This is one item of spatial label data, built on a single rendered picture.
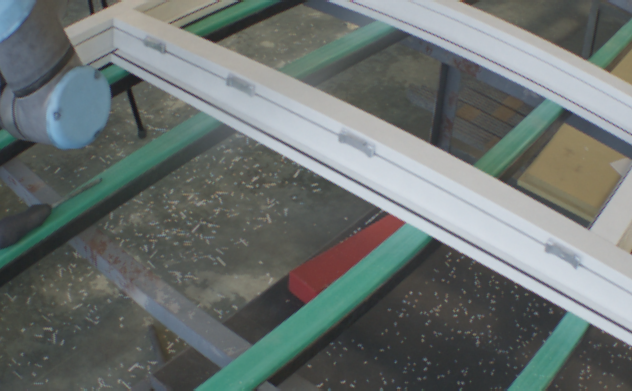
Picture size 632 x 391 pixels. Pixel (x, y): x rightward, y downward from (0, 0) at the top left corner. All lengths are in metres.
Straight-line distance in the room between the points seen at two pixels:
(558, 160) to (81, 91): 1.01
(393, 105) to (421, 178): 1.88
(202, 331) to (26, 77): 0.35
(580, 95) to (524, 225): 0.43
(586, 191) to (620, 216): 0.56
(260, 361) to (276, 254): 1.42
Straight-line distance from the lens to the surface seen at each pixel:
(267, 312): 1.26
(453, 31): 1.40
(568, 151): 1.64
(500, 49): 1.36
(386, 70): 3.07
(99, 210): 1.05
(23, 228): 0.97
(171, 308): 0.93
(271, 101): 1.10
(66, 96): 0.84
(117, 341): 2.01
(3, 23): 0.82
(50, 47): 0.84
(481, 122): 2.24
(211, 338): 0.90
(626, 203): 1.02
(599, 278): 0.92
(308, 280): 1.26
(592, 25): 2.62
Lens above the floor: 1.50
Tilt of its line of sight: 37 degrees down
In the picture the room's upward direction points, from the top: 6 degrees clockwise
